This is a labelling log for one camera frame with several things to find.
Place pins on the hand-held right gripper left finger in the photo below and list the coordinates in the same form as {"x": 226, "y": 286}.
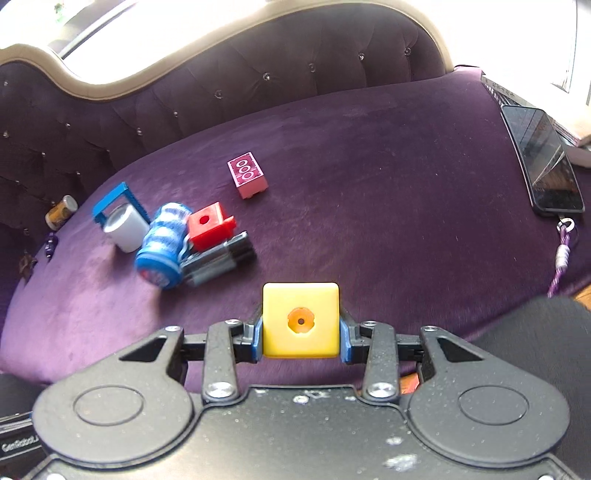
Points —
{"x": 256, "y": 342}

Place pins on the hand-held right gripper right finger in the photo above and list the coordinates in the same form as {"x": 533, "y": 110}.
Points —
{"x": 344, "y": 342}

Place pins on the yellow cube block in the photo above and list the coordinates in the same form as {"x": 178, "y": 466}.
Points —
{"x": 281, "y": 304}

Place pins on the blue ribbed plastic container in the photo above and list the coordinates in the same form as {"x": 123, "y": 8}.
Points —
{"x": 161, "y": 244}

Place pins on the red cube block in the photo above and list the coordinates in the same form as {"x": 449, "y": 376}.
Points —
{"x": 207, "y": 230}

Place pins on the purple tufted velvet sofa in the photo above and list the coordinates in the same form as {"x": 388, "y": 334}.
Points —
{"x": 369, "y": 184}

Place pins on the pink toy brick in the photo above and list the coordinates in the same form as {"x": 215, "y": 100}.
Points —
{"x": 251, "y": 180}

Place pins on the white cup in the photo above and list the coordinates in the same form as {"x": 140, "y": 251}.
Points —
{"x": 129, "y": 228}

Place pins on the small brown star trinket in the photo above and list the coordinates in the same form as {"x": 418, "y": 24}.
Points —
{"x": 27, "y": 267}

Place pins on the small purple trinket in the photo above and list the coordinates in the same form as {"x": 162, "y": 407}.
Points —
{"x": 50, "y": 245}

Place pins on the small yellow can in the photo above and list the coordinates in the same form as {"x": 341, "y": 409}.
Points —
{"x": 60, "y": 213}

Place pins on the black smartphone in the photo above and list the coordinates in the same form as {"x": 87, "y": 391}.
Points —
{"x": 545, "y": 161}

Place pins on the white and black cardboard box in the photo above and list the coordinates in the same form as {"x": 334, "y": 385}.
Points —
{"x": 503, "y": 90}

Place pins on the blue plastic frame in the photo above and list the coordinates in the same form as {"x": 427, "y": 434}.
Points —
{"x": 134, "y": 198}

